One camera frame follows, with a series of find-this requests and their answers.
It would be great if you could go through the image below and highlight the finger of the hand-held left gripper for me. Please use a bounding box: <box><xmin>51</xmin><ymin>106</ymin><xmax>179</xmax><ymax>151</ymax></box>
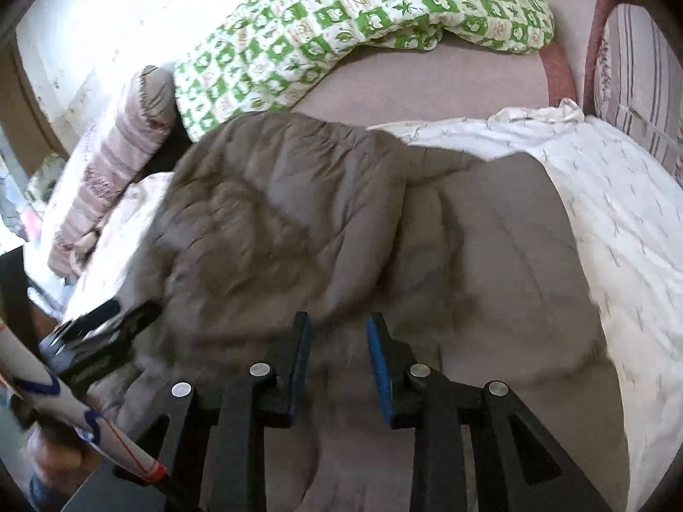
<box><xmin>56</xmin><ymin>299</ymin><xmax>121</xmax><ymax>340</ymax></box>
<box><xmin>118</xmin><ymin>300</ymin><xmax>162</xmax><ymax>343</ymax></box>

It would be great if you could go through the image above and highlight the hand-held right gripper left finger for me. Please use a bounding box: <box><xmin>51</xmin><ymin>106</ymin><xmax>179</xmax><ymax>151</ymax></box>
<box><xmin>114</xmin><ymin>312</ymin><xmax>312</xmax><ymax>512</ymax></box>

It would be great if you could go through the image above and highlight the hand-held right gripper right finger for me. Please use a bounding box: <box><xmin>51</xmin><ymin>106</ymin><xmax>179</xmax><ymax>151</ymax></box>
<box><xmin>367</xmin><ymin>314</ymin><xmax>609</xmax><ymax>512</ymax></box>

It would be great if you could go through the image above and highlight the olive quilted hooded jacket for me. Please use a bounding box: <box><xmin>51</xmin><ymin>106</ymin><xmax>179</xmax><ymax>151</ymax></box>
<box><xmin>85</xmin><ymin>112</ymin><xmax>614</xmax><ymax>512</ymax></box>

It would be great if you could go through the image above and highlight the white striped tube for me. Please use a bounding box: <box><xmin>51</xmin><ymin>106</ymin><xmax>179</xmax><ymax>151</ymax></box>
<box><xmin>0</xmin><ymin>320</ymin><xmax>167</xmax><ymax>483</ymax></box>

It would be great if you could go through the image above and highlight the striped floral bolster pillow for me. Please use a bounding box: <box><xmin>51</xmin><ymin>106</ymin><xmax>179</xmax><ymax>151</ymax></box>
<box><xmin>47</xmin><ymin>64</ymin><xmax>178</xmax><ymax>278</ymax></box>

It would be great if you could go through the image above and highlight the wooden stained glass door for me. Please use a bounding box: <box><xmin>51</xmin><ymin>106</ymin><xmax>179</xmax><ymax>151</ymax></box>
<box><xmin>0</xmin><ymin>37</ymin><xmax>70</xmax><ymax>182</ymax></box>

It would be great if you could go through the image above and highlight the white floral bed sheet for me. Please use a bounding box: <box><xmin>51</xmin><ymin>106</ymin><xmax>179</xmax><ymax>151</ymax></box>
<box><xmin>40</xmin><ymin>99</ymin><xmax>683</xmax><ymax>512</ymax></box>

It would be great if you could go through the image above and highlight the green checkered quilt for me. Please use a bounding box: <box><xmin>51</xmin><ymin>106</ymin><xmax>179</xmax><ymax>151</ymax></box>
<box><xmin>173</xmin><ymin>0</ymin><xmax>557</xmax><ymax>142</ymax></box>

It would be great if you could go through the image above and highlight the striped floral seat cushion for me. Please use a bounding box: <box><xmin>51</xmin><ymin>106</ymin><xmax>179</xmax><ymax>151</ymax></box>
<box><xmin>592</xmin><ymin>3</ymin><xmax>683</xmax><ymax>172</ymax></box>

